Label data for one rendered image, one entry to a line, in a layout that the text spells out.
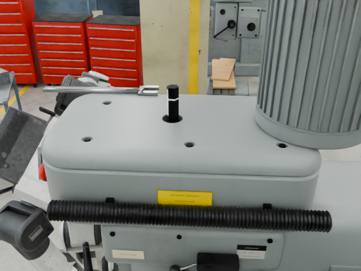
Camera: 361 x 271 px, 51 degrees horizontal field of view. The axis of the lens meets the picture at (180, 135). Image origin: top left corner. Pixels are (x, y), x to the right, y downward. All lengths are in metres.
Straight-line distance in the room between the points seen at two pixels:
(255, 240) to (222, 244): 0.06
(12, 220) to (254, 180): 0.82
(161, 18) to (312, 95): 1.88
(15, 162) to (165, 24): 1.48
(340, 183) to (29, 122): 0.85
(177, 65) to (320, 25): 1.96
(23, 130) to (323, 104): 0.86
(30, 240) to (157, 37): 1.58
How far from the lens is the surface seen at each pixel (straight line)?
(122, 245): 0.73
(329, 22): 0.57
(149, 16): 2.42
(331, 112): 0.61
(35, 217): 1.20
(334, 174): 0.83
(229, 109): 0.74
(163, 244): 0.72
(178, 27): 2.41
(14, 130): 1.21
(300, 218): 0.63
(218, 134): 0.65
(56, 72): 5.96
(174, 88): 0.66
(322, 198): 0.76
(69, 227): 1.70
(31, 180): 1.19
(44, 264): 1.32
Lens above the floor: 2.20
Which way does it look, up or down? 29 degrees down
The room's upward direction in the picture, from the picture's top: straight up
